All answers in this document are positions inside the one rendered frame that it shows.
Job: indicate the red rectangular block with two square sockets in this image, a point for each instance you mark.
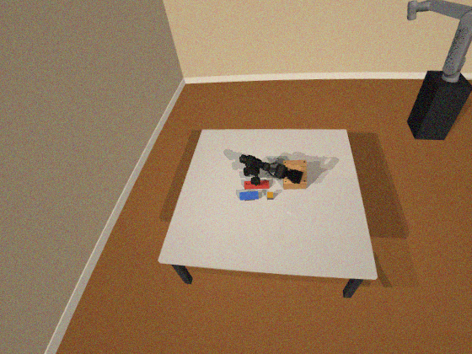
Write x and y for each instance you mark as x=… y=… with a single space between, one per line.
x=264 y=184

